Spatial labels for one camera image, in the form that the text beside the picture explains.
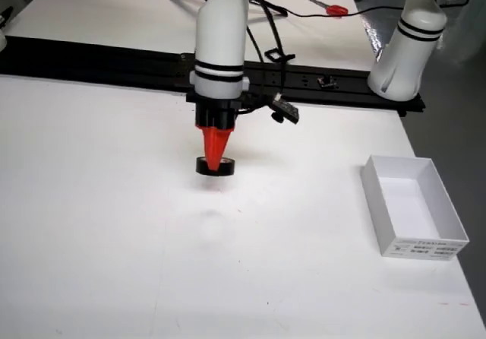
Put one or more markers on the black tape roll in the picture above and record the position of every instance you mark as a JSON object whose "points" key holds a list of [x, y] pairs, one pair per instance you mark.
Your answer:
{"points": [[228, 168]]}

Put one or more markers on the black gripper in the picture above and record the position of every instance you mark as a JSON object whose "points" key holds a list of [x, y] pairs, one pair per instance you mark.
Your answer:
{"points": [[212, 116]]}

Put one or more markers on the white working robot arm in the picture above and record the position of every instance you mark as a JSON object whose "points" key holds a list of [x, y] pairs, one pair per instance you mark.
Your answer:
{"points": [[220, 31]]}

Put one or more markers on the black aluminium rail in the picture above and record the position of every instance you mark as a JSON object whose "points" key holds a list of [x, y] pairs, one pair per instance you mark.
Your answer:
{"points": [[95, 63]]}

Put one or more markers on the white cardboard bin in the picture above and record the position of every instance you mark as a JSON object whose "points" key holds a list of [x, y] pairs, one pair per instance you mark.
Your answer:
{"points": [[417, 248]]}

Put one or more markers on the small black rail bracket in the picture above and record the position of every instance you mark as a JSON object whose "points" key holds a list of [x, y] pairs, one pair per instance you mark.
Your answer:
{"points": [[325, 81]]}

